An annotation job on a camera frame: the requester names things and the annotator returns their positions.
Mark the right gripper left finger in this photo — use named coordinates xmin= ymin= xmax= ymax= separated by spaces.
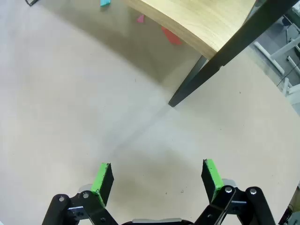
xmin=42 ymin=162 xmax=120 ymax=225

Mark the two-tier wooden shelf black frame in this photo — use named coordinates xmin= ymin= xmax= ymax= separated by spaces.
xmin=25 ymin=0 xmax=300 ymax=108

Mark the white side table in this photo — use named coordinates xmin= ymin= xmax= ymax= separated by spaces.
xmin=254 ymin=23 xmax=300 ymax=96

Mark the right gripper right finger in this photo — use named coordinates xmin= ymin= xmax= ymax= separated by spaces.
xmin=194 ymin=158 xmax=277 ymax=225

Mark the red paper scrap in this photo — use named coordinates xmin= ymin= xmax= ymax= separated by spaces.
xmin=160 ymin=26 xmax=183 ymax=45

